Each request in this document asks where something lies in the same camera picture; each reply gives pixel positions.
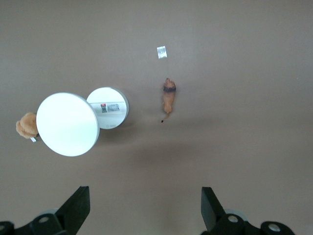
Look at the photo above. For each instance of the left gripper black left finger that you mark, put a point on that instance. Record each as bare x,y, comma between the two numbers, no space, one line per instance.
73,210

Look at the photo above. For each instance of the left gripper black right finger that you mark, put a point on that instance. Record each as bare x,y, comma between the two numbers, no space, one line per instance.
212,213

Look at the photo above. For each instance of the brown lion statue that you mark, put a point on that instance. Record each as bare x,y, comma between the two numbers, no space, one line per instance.
168,98

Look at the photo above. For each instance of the white round desk lamp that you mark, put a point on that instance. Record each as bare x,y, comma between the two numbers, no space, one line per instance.
67,123

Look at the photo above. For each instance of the brown table cover sheet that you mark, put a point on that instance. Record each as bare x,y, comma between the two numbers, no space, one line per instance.
220,122

